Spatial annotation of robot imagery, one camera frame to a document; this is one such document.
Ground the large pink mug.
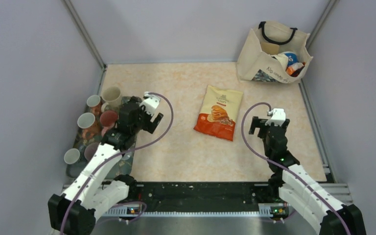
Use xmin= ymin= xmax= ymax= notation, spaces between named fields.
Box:
xmin=99 ymin=110 xmax=118 ymax=137

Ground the cream white mug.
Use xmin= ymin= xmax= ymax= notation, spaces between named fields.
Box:
xmin=101 ymin=86 xmax=122 ymax=112

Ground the orange chips bag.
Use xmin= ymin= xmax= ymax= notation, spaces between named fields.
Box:
xmin=194 ymin=85 xmax=243 ymax=141

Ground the blue grey mug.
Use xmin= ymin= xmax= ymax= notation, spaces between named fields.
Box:
xmin=86 ymin=95 xmax=103 ymax=117

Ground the lilac mug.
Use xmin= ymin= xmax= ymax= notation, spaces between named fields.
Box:
xmin=84 ymin=142 xmax=99 ymax=162

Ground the light blue white mug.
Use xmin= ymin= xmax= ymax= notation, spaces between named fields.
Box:
xmin=63 ymin=148 xmax=81 ymax=165

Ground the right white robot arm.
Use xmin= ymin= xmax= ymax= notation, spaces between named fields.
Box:
xmin=249 ymin=117 xmax=366 ymax=235

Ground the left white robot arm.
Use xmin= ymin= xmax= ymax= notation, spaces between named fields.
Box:
xmin=48 ymin=93 xmax=163 ymax=235

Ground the orange snack packet in bag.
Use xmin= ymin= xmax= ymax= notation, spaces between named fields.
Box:
xmin=286 ymin=62 xmax=306 ymax=77

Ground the beige canvas tote bag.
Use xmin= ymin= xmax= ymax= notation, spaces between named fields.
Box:
xmin=236 ymin=21 xmax=313 ymax=84

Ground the blue white package in bag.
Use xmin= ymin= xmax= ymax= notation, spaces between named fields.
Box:
xmin=281 ymin=51 xmax=299 ymax=67

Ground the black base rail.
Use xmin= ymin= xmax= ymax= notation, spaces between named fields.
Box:
xmin=121 ymin=182 xmax=292 ymax=216

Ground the metal corner frame rail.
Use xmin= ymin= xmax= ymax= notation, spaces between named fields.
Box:
xmin=61 ymin=0 xmax=106 ymax=69

